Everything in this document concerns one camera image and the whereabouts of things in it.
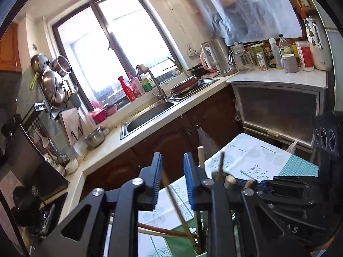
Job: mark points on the small dark bottle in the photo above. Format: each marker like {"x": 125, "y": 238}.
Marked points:
{"x": 270, "y": 59}

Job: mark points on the black wok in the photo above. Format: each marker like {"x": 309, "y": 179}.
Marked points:
{"x": 26, "y": 200}

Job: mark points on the green plastic utensil holder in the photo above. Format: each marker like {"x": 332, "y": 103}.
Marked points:
{"x": 176, "y": 246}

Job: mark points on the green can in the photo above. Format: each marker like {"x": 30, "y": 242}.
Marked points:
{"x": 257, "y": 49}

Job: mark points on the glass pitcher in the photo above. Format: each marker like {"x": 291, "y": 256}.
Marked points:
{"x": 242, "y": 60}

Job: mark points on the pink bottle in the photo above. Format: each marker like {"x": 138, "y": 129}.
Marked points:
{"x": 137, "y": 85}

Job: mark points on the group of assorted chopsticks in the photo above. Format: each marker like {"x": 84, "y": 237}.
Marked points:
{"x": 201, "y": 155}

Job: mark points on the hanging steel pot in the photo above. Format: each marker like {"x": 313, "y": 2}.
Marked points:
{"x": 61, "y": 65}

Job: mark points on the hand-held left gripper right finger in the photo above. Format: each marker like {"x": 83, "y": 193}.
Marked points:
{"x": 189, "y": 182}

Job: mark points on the grey fridge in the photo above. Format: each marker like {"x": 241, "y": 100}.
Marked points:
{"x": 331, "y": 91}

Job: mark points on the brown wooden base cabinets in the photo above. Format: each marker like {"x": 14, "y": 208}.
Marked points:
{"x": 166, "y": 139}

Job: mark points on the orange wooden wall cabinet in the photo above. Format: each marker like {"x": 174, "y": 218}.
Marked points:
{"x": 9, "y": 48}

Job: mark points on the white jar red label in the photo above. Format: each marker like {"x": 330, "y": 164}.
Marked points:
{"x": 305, "y": 56}

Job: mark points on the oil bottle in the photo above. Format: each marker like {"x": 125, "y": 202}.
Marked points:
{"x": 285, "y": 46}

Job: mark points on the plain brown chopstick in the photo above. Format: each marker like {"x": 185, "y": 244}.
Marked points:
{"x": 181, "y": 214}

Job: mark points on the grey utensil cup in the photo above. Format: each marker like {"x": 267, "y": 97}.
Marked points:
{"x": 75, "y": 99}

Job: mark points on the red pan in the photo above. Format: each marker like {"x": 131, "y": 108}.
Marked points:
{"x": 185, "y": 84}

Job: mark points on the black pot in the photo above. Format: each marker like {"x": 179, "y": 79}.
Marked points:
{"x": 197, "y": 70}

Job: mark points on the steel faucet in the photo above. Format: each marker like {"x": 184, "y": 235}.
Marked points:
{"x": 158, "y": 85}

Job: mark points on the hanging steel pan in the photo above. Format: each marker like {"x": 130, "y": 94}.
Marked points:
{"x": 38, "y": 63}

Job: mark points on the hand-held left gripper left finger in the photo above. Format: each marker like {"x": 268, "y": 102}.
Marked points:
{"x": 158, "y": 182}

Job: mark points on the hanging spatula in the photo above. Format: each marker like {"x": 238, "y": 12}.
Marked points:
{"x": 45, "y": 140}

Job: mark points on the green hanging utensil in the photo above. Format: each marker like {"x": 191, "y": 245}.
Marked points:
{"x": 34, "y": 81}

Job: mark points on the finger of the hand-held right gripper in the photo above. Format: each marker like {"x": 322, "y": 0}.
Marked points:
{"x": 294, "y": 181}
{"x": 284, "y": 191}

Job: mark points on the teal patterned tablecloth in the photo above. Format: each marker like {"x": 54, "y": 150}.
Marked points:
{"x": 249, "y": 155}

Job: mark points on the metal hook rail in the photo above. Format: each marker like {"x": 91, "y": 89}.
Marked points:
{"x": 39, "y": 106}

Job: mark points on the small white bowl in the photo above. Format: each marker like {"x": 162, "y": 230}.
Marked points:
{"x": 71, "y": 166}

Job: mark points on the steel sink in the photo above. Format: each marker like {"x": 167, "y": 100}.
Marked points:
{"x": 144, "y": 119}

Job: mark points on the green onion plant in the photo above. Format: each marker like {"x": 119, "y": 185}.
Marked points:
{"x": 175, "y": 64}

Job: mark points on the clear plastic sheet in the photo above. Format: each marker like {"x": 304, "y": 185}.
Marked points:
{"x": 241, "y": 10}

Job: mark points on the red spray bottle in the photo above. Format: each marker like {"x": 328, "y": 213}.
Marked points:
{"x": 128, "y": 92}

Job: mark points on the gas stove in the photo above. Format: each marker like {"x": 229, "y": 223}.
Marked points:
{"x": 51, "y": 216}

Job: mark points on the white floral thermos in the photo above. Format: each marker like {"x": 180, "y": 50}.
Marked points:
{"x": 320, "y": 50}

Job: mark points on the steel drainboard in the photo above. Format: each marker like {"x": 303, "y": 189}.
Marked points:
{"x": 203, "y": 85}

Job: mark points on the white mug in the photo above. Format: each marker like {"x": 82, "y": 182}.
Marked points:
{"x": 289, "y": 64}

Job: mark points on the wall socket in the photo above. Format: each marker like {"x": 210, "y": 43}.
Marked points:
{"x": 192, "y": 51}

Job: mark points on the green bottle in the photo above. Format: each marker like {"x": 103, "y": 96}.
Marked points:
{"x": 146, "y": 85}

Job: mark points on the steel electric kettle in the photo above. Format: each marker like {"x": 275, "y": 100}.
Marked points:
{"x": 219, "y": 56}

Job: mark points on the clear bottle white cap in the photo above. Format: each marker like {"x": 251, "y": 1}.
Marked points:
{"x": 275, "y": 53}

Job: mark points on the small red bowl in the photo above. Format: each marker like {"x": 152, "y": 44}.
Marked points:
{"x": 112, "y": 109}

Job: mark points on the glass jar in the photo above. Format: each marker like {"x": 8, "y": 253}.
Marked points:
{"x": 261, "y": 63}

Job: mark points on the kitchen window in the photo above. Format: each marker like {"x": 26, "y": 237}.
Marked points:
{"x": 107, "y": 45}

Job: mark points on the black range hood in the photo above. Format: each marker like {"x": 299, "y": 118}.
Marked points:
{"x": 29, "y": 160}

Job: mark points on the wooden cutting board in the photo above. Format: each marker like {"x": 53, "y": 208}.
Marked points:
{"x": 71, "y": 123}

